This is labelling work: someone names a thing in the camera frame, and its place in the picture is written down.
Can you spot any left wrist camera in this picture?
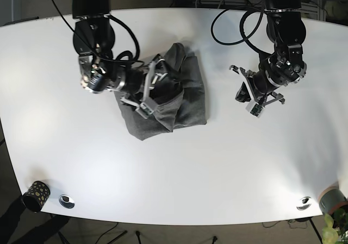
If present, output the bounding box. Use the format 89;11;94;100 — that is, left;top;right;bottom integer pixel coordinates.
246;100;264;118

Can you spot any black gold spotted cup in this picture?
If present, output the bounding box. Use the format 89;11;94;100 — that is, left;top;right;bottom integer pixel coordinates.
21;181;51;212

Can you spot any grey plant pot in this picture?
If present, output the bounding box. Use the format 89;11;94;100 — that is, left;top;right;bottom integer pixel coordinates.
318;186;347;215

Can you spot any right silver table grommet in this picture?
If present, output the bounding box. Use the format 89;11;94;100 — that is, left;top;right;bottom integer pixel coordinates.
296;197;312;211

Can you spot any green plant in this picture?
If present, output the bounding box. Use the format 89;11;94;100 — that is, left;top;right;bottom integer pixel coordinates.
322;208;347;244

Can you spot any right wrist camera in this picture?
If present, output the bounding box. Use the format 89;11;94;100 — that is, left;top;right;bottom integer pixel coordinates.
136;100;158;119

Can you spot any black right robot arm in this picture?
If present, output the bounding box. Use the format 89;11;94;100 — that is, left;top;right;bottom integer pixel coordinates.
72;0;177;112

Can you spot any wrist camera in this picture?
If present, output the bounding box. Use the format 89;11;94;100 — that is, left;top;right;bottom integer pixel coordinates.
136;100;158;119
246;100;264;118

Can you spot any left silver table grommet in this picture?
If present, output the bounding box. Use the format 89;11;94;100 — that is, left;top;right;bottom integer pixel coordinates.
59;195;75;209

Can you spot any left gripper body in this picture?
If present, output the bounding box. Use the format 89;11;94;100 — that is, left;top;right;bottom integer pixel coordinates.
229;65;285;104

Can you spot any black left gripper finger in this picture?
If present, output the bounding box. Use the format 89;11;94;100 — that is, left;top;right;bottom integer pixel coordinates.
235;83;251;102

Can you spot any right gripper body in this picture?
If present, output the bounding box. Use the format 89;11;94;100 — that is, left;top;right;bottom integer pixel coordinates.
120;54;169;110

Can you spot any grey T-shirt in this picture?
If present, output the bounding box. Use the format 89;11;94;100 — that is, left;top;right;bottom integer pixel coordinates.
114;43;207;141

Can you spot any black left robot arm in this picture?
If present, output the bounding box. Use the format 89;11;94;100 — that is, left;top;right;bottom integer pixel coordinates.
245;0;307;100

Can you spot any silver table grommet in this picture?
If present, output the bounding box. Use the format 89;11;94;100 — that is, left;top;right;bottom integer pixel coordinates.
59;195;75;209
296;197;312;211

